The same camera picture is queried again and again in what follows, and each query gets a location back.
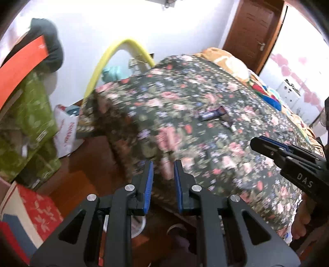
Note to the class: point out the small dark wrapper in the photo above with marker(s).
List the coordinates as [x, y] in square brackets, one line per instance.
[226, 122]

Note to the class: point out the green floral bag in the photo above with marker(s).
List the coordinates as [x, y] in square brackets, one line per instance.
[28, 128]

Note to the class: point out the red floral box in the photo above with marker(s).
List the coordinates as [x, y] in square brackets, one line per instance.
[38, 210]

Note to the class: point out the small white cabinet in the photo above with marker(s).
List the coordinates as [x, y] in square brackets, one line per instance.
[287, 95]

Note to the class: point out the orange board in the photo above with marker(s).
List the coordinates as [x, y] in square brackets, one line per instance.
[23, 61]

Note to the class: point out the white plastic bag red print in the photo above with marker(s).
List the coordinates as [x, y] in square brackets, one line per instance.
[64, 133]

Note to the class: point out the dark floral blanket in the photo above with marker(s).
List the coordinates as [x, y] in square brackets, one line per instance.
[180, 115]

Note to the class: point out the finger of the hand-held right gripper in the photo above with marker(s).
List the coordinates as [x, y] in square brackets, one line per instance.
[264, 149]
[277, 144]

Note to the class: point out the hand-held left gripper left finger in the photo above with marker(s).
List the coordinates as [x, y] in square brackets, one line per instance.
[148, 184]

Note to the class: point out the white trash bin pink liner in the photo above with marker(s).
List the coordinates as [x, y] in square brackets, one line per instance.
[137, 227]

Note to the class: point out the blue foil wrapper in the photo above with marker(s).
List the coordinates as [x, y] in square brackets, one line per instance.
[210, 114]

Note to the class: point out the brown wooden door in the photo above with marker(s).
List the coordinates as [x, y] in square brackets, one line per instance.
[252, 30]

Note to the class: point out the person's right hand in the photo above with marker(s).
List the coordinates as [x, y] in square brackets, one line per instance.
[303, 218]

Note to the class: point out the colourful printed blanket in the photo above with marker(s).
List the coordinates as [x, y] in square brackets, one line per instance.
[231, 64]

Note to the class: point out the yellow foam tube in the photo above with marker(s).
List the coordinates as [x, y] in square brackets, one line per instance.
[102, 59]

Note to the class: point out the teal cloth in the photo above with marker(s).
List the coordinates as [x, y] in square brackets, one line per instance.
[111, 74]

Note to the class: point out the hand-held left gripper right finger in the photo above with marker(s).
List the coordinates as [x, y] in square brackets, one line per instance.
[178, 187]

